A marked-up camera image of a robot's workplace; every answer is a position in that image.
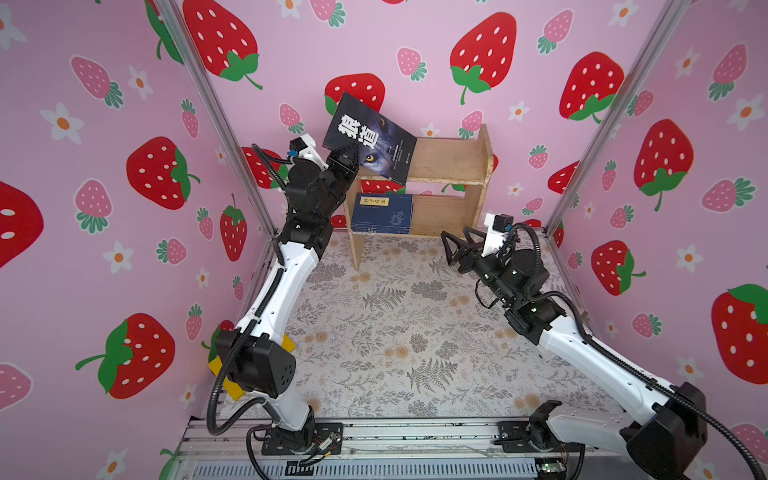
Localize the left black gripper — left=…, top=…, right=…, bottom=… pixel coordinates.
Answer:
left=314, top=144, right=354, bottom=230

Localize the black wolf cover book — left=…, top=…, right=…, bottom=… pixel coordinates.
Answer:
left=323, top=93, right=417, bottom=186

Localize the blue book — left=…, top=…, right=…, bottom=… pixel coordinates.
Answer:
left=351, top=193, right=414, bottom=235

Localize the yellow cover book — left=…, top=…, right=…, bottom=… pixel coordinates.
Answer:
left=226, top=334, right=296, bottom=399

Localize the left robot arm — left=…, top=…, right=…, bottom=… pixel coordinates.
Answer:
left=206, top=138, right=359, bottom=453

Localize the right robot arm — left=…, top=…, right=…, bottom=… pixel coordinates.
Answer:
left=440, top=223, right=708, bottom=479

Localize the wooden two-tier bookshelf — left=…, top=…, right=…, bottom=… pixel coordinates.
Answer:
left=335, top=122, right=496, bottom=271

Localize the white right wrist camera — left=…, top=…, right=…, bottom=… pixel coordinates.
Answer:
left=482, top=213, right=514, bottom=257

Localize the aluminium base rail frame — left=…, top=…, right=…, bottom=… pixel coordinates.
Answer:
left=161, top=417, right=647, bottom=479

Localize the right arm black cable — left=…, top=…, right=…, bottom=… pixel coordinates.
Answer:
left=473, top=221, right=768, bottom=480

